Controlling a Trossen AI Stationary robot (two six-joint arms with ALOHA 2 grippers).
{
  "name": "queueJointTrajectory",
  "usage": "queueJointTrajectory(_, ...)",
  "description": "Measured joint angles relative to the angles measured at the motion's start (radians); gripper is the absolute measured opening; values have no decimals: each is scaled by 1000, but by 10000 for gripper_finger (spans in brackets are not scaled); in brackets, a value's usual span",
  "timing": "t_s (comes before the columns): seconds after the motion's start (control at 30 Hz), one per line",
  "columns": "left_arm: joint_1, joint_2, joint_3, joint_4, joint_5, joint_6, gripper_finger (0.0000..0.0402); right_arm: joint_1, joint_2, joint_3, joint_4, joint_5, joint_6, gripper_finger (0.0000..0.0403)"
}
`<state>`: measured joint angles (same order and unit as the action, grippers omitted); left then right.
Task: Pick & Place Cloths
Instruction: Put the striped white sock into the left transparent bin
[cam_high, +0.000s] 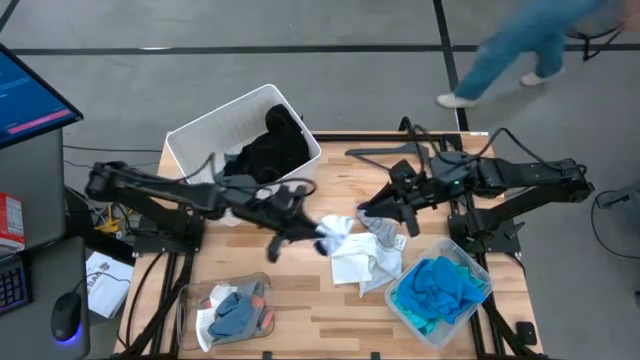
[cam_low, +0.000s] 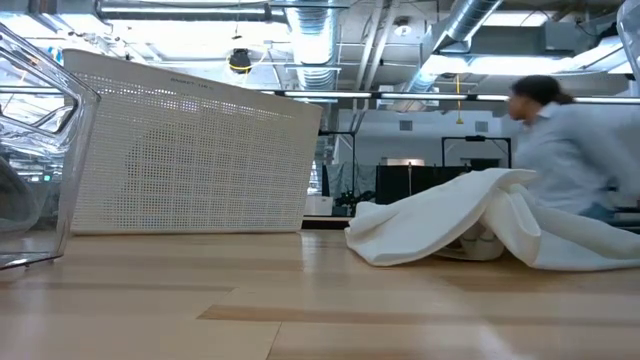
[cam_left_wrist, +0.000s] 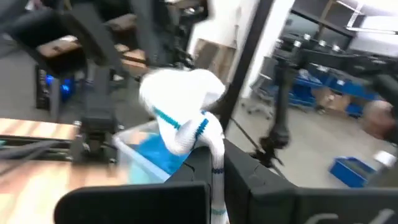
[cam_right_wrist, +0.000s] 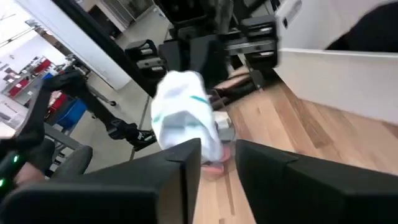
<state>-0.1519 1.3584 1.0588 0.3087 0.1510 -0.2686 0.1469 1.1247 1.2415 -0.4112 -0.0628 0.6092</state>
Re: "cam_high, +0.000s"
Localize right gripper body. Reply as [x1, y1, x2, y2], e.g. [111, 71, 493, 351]
[389, 177, 444, 211]

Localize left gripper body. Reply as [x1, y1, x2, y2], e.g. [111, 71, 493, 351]
[248, 187, 307, 232]

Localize grey striped sock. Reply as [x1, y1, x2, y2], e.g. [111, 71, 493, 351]
[356, 208, 400, 250]

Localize white and navy sock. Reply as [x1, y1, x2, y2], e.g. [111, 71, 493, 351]
[313, 213, 355, 257]

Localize grey and red cloth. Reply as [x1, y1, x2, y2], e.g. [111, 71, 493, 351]
[198, 281, 275, 347]

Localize black cloth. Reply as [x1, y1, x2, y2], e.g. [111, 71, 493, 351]
[223, 103, 311, 185]

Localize blue cloth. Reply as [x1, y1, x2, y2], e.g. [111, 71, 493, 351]
[397, 255, 487, 326]

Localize teal cloth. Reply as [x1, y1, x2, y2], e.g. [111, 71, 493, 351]
[392, 264, 489, 337]

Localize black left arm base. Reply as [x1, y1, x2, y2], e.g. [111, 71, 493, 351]
[132, 209, 205, 257]

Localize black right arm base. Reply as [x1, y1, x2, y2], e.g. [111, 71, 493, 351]
[447, 207, 524, 254]

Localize light grey cloth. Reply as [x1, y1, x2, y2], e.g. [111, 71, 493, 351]
[357, 233, 408, 298]

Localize black clothes hanger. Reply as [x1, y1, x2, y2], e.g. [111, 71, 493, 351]
[344, 141, 431, 169]

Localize dark grey cloth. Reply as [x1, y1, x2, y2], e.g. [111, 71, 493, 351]
[213, 153, 242, 188]

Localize clear plastic bin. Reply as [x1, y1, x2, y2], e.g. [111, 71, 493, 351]
[383, 236, 494, 350]
[175, 271, 276, 352]

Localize white perforated basket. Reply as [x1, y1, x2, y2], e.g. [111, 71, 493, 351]
[164, 83, 322, 229]

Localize small white cloth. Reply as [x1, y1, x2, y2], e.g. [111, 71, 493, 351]
[195, 283, 239, 353]

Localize small black clamp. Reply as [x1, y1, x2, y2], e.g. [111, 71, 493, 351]
[514, 321, 539, 347]

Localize white paper sheet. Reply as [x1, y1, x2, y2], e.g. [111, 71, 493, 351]
[85, 251, 135, 320]

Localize person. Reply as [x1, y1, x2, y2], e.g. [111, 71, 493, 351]
[435, 0, 640, 110]

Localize black computer mouse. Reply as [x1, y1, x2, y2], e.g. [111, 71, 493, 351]
[50, 291, 83, 343]

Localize grey desk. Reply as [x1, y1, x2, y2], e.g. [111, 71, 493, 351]
[0, 127, 92, 360]

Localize black keyboard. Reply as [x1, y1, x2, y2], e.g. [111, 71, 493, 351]
[0, 254, 33, 318]

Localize red and white box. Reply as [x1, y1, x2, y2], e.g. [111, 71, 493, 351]
[0, 192, 26, 254]

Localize computer monitor with blue screen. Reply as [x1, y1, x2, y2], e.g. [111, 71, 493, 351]
[0, 42, 85, 150]

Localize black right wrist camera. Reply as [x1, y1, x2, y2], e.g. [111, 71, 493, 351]
[388, 158, 420, 190]

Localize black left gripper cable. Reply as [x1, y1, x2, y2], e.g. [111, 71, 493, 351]
[233, 176, 319, 202]

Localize black table frame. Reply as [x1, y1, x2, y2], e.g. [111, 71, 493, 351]
[114, 130, 549, 360]

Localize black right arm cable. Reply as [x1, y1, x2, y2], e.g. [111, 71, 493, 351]
[469, 127, 569, 174]

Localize yellow cables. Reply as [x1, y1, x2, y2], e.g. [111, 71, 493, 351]
[93, 203, 135, 237]

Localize black floor cable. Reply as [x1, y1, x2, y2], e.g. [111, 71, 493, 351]
[589, 188, 640, 261]

